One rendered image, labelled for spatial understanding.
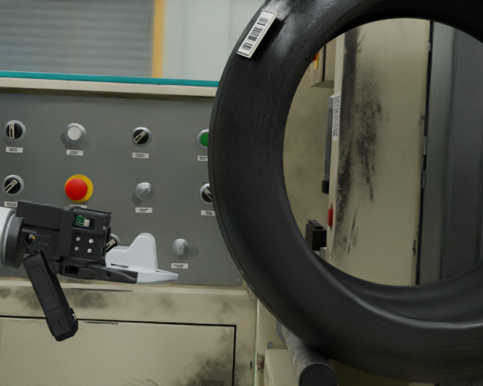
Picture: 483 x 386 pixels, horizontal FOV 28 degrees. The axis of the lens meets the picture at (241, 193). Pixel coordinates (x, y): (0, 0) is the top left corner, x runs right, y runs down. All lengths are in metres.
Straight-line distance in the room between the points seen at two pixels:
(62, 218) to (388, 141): 0.54
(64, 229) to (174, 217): 0.60
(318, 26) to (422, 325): 0.36
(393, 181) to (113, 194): 0.55
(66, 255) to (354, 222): 0.49
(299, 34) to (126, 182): 0.75
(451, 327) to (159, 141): 0.80
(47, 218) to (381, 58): 0.57
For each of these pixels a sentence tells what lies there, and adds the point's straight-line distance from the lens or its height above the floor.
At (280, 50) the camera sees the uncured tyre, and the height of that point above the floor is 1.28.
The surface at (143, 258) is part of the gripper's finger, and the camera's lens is 1.20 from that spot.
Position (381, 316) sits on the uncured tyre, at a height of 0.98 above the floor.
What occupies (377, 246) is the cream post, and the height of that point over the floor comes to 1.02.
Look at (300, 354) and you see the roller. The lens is 1.20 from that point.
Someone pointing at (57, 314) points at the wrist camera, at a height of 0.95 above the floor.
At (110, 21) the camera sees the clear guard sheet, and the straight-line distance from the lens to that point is 1.77.
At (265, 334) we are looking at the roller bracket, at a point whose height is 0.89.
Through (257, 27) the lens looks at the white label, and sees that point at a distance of 1.12.
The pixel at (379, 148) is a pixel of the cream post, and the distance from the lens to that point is 1.48.
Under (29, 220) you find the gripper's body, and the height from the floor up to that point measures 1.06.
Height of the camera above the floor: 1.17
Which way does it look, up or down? 3 degrees down
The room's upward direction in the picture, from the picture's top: 3 degrees clockwise
